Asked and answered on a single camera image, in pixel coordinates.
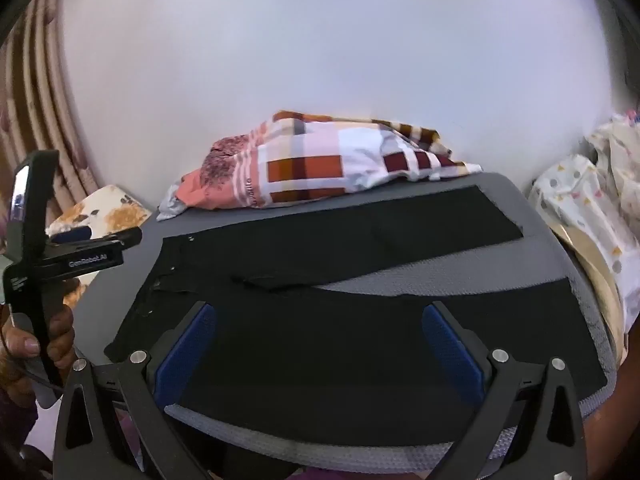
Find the grey mesh mat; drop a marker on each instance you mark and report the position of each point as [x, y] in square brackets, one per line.
[450, 266]

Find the white dotted cloth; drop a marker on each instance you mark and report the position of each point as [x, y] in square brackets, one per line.
[575, 195]

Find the checked pillow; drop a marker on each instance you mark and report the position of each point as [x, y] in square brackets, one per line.
[325, 160]

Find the person's left forearm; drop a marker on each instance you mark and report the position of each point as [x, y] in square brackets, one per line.
[15, 422]

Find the light grey cloth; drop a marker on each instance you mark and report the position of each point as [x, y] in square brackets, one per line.
[170, 207]

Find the black pants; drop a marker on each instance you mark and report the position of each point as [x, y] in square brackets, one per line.
[325, 345]

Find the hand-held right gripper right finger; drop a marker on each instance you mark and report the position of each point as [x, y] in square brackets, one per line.
[450, 350]

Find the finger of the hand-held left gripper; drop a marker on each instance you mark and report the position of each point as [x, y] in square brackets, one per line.
[122, 237]
[75, 234]

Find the beige patterned curtain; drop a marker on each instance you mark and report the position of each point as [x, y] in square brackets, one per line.
[35, 110]

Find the floral mattress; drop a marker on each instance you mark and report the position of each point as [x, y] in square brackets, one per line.
[100, 210]

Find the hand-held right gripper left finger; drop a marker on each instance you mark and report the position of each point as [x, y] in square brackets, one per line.
[187, 350]

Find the person's left hand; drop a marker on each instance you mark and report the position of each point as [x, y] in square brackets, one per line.
[22, 345]

